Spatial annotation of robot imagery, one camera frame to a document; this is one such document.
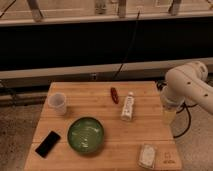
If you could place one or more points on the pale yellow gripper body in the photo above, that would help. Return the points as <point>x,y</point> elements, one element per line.
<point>169,113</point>

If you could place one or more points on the white ceramic cup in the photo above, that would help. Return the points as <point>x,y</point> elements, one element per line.
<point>58,102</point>

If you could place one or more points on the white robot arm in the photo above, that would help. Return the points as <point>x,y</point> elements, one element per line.
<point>183,82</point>

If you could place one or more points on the green ceramic bowl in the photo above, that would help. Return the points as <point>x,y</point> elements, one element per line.
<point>86,135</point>

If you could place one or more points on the white plastic bottle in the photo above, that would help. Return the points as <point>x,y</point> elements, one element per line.
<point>127,110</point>

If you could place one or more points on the black smartphone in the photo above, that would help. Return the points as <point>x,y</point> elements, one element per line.
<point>47,144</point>

